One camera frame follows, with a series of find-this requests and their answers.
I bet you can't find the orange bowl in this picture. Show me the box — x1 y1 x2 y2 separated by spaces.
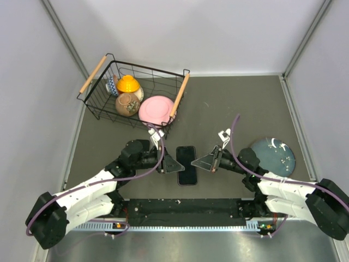
116 75 140 93

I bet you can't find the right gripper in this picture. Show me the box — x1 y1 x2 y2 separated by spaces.
192 145 249 175

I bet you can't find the black phone case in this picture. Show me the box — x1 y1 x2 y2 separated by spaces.
175 145 198 187

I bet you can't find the brown ceramic bowl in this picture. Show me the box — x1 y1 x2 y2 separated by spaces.
116 93 141 117

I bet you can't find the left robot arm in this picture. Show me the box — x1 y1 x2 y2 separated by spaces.
25 140 185 249

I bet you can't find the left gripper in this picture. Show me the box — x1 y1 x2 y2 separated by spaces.
131 146 184 174

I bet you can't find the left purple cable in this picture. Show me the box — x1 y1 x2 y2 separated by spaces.
26 123 165 237

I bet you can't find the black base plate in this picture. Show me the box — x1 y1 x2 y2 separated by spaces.
124 199 258 227

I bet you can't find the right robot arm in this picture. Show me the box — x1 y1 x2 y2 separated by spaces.
191 146 348 240

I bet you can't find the wooden basket handle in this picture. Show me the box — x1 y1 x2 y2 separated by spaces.
170 73 190 118
79 55 107 94

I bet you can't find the purple cable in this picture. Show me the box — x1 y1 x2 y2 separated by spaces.
26 123 165 237
230 114 349 235

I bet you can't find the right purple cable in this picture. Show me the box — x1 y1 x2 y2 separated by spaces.
230 114 349 235

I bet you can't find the cream bowl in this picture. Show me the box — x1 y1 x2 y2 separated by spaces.
133 87 144 102

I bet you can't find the slotted cable duct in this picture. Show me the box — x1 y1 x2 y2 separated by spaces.
73 221 261 233

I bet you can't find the pink plate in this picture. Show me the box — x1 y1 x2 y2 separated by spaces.
139 96 176 128

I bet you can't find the black wire basket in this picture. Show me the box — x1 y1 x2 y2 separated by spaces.
77 53 190 129

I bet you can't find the right wooden basket handle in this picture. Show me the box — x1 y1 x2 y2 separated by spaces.
170 73 190 118

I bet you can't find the left wooden basket handle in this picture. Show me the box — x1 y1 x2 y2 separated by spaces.
79 55 107 94

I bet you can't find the blue ceramic plate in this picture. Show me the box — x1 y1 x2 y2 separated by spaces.
250 137 296 177

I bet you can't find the blue white patterned cup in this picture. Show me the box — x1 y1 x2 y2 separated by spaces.
105 76 119 97

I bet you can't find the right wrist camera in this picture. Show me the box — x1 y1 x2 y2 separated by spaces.
218 128 231 149

